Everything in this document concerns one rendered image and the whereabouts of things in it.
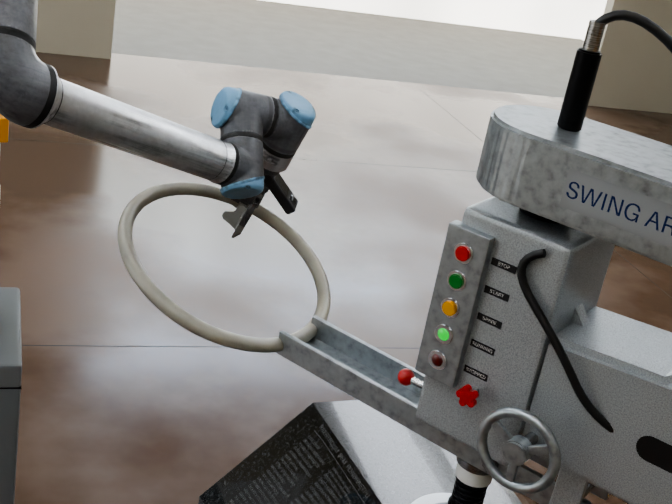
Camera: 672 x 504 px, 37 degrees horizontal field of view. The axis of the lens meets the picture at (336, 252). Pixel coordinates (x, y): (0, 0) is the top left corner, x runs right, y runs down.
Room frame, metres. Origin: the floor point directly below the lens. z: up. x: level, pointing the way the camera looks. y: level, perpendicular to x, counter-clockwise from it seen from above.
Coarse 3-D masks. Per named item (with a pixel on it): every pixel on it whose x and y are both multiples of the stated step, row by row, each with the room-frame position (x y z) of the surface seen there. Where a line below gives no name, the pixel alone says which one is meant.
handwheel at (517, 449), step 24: (504, 408) 1.45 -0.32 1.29; (480, 432) 1.46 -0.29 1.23; (504, 432) 1.44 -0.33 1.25; (528, 432) 1.48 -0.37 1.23; (552, 432) 1.41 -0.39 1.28; (480, 456) 1.45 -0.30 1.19; (504, 456) 1.43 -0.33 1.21; (528, 456) 1.42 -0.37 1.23; (552, 456) 1.39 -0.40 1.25; (504, 480) 1.43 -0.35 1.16; (552, 480) 1.39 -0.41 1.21
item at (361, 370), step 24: (288, 336) 1.80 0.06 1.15; (336, 336) 1.87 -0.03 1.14; (312, 360) 1.77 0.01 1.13; (336, 360) 1.75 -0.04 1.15; (360, 360) 1.84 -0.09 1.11; (384, 360) 1.81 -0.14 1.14; (336, 384) 1.73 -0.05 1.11; (360, 384) 1.71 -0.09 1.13; (384, 384) 1.77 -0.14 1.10; (384, 408) 1.67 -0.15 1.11; (408, 408) 1.65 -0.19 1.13; (432, 432) 1.61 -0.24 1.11; (528, 480) 1.51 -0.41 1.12
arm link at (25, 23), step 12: (0, 0) 1.67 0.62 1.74; (12, 0) 1.68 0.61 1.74; (24, 0) 1.70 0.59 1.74; (36, 0) 1.74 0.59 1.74; (0, 12) 1.66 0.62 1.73; (12, 12) 1.67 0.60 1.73; (24, 12) 1.69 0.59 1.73; (36, 12) 1.73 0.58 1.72; (0, 24) 1.65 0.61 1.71; (12, 24) 1.66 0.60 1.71; (24, 24) 1.68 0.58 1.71; (36, 24) 1.72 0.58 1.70; (24, 36) 1.66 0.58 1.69
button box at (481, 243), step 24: (456, 240) 1.57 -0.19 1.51; (480, 240) 1.54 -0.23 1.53; (456, 264) 1.56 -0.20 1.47; (480, 264) 1.54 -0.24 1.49; (480, 288) 1.54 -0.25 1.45; (432, 312) 1.57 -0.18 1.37; (432, 336) 1.57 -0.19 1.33; (456, 336) 1.54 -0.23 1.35; (456, 360) 1.54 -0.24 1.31; (456, 384) 1.54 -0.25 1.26
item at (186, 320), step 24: (144, 192) 2.03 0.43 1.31; (168, 192) 2.09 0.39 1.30; (192, 192) 2.14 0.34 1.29; (216, 192) 2.17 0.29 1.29; (264, 216) 2.18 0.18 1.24; (120, 240) 1.86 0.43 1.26; (288, 240) 2.16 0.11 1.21; (312, 264) 2.10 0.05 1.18; (144, 288) 1.77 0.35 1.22; (168, 312) 1.74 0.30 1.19; (216, 336) 1.74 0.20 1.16; (240, 336) 1.76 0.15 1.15; (312, 336) 1.88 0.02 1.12
